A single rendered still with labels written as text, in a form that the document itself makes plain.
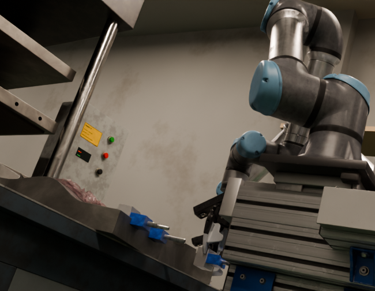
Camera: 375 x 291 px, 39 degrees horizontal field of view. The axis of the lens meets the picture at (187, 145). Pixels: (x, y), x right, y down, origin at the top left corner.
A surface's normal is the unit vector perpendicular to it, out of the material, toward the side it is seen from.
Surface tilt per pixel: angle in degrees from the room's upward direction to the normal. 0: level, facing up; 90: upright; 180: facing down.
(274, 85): 106
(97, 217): 90
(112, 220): 90
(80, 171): 90
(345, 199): 90
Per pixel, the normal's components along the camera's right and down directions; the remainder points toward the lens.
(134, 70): -0.47, -0.44
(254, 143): 0.12, -0.33
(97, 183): 0.76, 0.00
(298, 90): 0.06, -0.12
